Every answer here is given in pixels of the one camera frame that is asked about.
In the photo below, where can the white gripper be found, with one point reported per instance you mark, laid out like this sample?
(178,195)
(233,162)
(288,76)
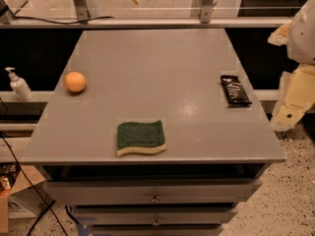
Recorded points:
(303,38)

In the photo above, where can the black rxbar chocolate wrapper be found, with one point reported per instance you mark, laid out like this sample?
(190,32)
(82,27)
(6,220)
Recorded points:
(234,90)

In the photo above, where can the grey drawer cabinet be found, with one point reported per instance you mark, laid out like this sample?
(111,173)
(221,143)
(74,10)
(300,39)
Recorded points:
(215,153)

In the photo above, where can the green yellow sponge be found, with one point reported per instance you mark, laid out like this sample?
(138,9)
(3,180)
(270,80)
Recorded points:
(141,138)

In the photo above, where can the top drawer silver knob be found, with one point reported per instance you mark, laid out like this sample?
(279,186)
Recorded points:
(154,199)

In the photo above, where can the drawer silver knob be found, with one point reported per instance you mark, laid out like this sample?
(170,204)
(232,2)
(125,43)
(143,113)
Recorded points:
(154,199)
(156,223)

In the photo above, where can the orange fruit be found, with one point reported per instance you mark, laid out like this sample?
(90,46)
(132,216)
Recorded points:
(75,82)

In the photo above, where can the white pump soap bottle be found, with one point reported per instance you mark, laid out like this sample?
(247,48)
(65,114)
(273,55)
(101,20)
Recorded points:
(19,85)

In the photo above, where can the cardboard box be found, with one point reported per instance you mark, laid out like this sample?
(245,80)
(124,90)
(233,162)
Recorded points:
(26,199)

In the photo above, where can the right metal bracket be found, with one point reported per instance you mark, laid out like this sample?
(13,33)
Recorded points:
(206,11)

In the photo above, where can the metal bracket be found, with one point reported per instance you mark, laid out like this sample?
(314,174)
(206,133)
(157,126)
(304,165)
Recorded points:
(81,10)
(206,11)

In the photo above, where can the left metal bracket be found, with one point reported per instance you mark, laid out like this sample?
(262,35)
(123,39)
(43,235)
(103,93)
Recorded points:
(81,10)

